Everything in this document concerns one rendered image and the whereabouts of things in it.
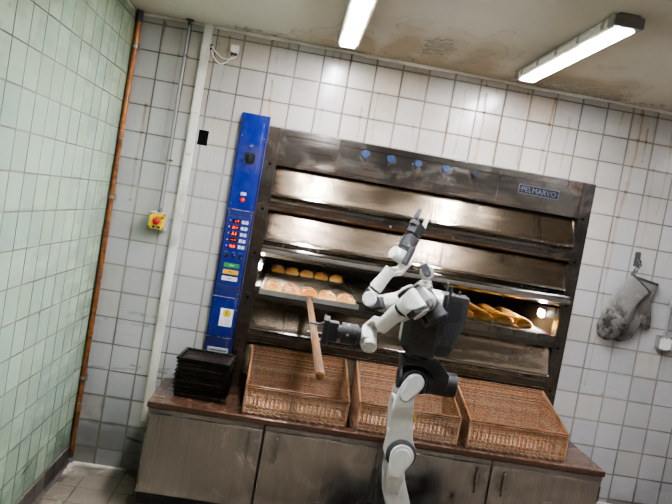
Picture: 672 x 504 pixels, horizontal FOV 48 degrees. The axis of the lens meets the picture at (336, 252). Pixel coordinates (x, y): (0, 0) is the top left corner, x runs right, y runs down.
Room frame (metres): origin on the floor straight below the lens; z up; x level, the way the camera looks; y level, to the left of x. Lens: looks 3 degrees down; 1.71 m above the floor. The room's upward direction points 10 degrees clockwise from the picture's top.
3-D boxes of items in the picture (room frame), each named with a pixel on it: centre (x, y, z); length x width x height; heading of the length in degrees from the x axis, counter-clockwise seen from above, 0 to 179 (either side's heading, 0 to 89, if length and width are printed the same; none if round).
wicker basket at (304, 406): (4.10, 0.09, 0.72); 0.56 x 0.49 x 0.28; 95
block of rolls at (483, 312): (4.89, -1.02, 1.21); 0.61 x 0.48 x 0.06; 4
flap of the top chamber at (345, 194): (4.41, -0.47, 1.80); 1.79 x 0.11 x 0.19; 94
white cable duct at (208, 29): (4.30, 0.92, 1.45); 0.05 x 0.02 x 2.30; 94
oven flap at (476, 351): (4.41, -0.47, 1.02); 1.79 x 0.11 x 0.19; 94
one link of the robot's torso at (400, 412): (3.53, -0.46, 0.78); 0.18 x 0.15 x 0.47; 4
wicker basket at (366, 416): (4.14, -0.51, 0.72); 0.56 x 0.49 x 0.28; 94
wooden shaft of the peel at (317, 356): (3.13, 0.04, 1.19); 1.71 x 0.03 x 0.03; 4
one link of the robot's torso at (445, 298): (3.53, -0.50, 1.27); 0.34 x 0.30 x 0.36; 175
